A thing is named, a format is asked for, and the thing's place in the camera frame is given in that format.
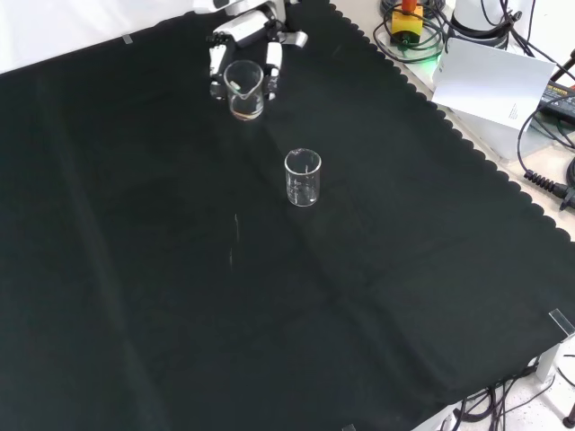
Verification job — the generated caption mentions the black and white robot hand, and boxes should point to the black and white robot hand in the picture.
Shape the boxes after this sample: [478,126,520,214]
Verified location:
[193,0,309,101]

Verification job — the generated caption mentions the clear glass beaker with spout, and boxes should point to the clear glass beaker with spout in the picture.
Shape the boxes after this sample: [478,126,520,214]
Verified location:
[223,60,265,122]

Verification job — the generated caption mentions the clear glass graduated beaker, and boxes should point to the clear glass graduated beaker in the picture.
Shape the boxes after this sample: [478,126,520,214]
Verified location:
[284,148,323,208]

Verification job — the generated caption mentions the yellow stop button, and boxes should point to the yellow stop button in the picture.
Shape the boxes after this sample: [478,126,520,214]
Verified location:
[389,0,425,47]

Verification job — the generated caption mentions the black bench cloth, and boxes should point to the black bench cloth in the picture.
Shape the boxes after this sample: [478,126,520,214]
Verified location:
[0,3,575,431]

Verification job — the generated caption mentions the pale board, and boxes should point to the pale board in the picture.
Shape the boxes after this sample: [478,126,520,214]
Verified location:
[430,37,557,163]

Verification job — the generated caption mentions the black tripod leg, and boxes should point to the black tripod leg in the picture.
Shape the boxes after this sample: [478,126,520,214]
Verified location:
[550,48,575,85]

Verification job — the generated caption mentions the black power adapter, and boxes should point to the black power adapter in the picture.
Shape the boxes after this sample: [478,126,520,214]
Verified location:
[540,80,575,119]

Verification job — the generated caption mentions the white bench leg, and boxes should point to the white bench leg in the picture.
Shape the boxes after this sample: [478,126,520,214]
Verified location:
[534,335,575,383]

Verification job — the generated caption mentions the black looped cable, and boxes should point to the black looped cable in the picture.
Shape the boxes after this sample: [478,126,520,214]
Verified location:
[372,7,447,63]

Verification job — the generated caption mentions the black arm base cables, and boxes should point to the black arm base cables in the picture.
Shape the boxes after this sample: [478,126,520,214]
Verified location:
[480,0,575,68]

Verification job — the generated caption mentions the black cable with ribbed plug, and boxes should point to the black cable with ribbed plug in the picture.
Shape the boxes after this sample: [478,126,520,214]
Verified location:
[516,106,575,212]

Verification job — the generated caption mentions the black floor cables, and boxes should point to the black floor cables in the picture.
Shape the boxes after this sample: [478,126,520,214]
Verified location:
[448,358,547,431]

